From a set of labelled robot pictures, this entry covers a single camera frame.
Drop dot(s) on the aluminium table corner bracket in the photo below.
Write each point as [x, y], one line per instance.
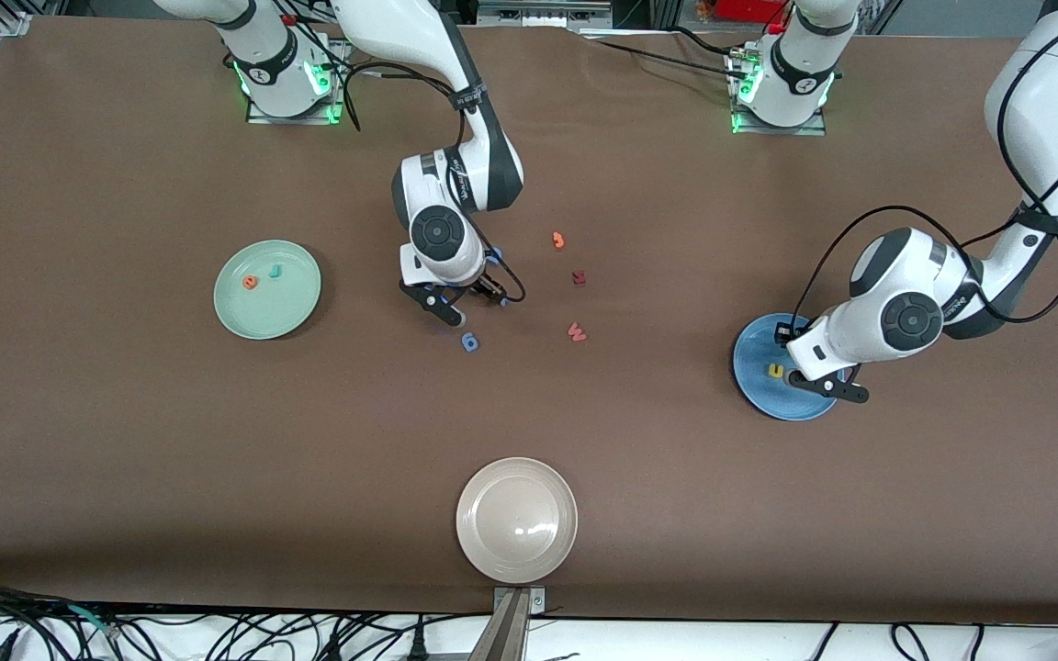
[15, 23]

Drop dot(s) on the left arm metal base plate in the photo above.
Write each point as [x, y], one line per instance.
[814, 129]

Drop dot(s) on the aluminium camera mount post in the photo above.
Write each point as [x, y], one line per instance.
[509, 633]

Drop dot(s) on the red box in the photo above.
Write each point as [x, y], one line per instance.
[749, 9]

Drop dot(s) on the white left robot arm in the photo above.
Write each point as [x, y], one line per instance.
[860, 341]

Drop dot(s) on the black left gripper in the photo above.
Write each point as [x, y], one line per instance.
[783, 334]

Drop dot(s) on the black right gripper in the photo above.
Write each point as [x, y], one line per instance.
[489, 287]

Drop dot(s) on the beige plate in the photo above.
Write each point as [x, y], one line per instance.
[515, 519]

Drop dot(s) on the aluminium frame bar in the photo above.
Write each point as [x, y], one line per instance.
[538, 14]

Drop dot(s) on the blue foam letter a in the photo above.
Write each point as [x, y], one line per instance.
[466, 345]

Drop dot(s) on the blue plate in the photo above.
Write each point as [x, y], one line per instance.
[759, 390]

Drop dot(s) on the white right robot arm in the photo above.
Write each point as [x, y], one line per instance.
[400, 28]

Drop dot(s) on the brown table cover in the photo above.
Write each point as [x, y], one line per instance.
[529, 413]

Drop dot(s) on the black power plug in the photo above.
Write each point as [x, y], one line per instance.
[416, 647]

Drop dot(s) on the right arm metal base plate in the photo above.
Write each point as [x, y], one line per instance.
[263, 117]

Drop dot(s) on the pale green plate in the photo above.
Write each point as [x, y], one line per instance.
[281, 308]

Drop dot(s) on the pink foam letter w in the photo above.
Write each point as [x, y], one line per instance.
[577, 333]

